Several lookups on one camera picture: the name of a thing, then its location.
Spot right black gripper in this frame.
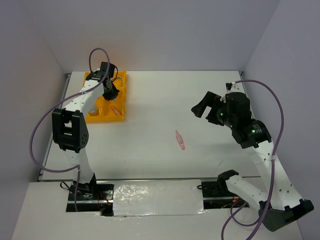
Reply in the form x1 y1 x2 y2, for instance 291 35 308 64
191 90 236 128

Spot beige masking tape roll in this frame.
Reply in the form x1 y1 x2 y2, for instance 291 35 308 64
112 76 124 88

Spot clear round pin jar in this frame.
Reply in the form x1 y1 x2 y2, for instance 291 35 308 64
88 104 99 116

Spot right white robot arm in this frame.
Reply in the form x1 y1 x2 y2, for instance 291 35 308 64
191 91 314 232

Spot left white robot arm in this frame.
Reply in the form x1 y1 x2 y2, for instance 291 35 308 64
52 62 119 200

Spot yellow four-compartment tray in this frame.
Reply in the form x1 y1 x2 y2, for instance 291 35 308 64
85 71 127 123

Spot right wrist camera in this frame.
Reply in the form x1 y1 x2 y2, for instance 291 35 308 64
225 82 241 94

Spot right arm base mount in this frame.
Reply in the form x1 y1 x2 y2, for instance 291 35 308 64
197 181 244 210

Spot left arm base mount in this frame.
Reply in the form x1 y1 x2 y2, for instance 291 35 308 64
59 181 115 217

